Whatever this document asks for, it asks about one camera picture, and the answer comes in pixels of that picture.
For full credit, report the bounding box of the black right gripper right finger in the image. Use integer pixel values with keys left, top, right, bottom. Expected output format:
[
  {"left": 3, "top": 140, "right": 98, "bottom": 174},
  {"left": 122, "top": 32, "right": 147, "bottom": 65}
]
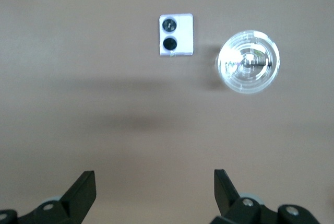
[{"left": 209, "top": 169, "right": 279, "bottom": 224}]

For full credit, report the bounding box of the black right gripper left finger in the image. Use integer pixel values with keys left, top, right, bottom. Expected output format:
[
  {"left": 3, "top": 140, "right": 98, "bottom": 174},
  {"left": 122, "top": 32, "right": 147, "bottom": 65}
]
[{"left": 20, "top": 170, "right": 97, "bottom": 224}]

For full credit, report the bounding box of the clear plastic lidded cup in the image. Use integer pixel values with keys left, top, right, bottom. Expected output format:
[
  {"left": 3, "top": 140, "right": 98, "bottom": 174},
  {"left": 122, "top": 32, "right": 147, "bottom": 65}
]
[{"left": 214, "top": 29, "right": 281, "bottom": 95}]

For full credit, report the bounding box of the white two-hole block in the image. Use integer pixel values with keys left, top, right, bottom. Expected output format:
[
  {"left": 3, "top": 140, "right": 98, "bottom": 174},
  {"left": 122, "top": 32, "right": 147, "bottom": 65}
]
[{"left": 158, "top": 13, "right": 195, "bottom": 58}]

